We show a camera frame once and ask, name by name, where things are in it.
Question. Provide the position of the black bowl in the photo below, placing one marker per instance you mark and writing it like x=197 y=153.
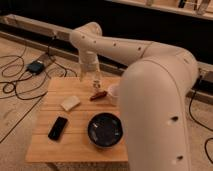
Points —
x=105 y=130

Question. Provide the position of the black smartphone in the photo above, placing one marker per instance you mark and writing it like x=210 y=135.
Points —
x=57 y=128

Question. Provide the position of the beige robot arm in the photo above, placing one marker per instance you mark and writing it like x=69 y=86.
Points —
x=152 y=95

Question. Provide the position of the beige sponge block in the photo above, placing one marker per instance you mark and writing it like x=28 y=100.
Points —
x=70 y=103

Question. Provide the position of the long wooden floor beam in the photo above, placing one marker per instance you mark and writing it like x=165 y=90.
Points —
x=33 y=30

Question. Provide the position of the white cup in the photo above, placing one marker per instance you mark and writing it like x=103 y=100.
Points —
x=113 y=94

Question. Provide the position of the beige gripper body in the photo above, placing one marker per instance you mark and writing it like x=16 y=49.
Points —
x=88 y=61

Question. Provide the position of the dark power adapter box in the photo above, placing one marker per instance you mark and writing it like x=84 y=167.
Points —
x=35 y=67

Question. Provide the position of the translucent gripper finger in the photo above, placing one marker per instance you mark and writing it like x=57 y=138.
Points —
x=97 y=80
x=82 y=76

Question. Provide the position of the brown red sausage toy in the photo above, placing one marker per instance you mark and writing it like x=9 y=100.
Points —
x=98 y=95

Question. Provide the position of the small wooden table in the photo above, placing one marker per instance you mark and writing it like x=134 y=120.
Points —
x=74 y=145

